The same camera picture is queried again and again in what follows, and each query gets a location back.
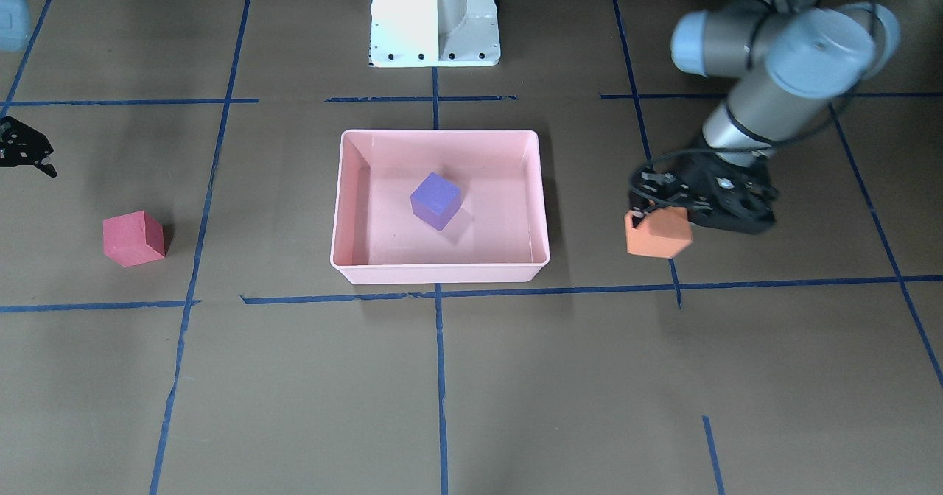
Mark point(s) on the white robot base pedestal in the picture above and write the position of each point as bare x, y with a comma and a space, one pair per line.
421, 33

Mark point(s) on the pink plastic bin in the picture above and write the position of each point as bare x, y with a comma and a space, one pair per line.
499, 233

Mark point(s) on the orange foam block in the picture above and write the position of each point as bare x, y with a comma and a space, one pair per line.
663, 233

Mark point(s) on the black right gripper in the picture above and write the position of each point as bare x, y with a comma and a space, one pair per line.
19, 144

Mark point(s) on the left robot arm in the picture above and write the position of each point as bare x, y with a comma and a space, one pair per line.
789, 59

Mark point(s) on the red foam block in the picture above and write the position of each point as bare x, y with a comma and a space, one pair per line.
133, 239

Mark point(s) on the purple foam block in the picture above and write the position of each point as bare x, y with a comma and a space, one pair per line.
436, 201

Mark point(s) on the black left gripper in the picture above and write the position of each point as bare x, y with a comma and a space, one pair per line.
689, 185

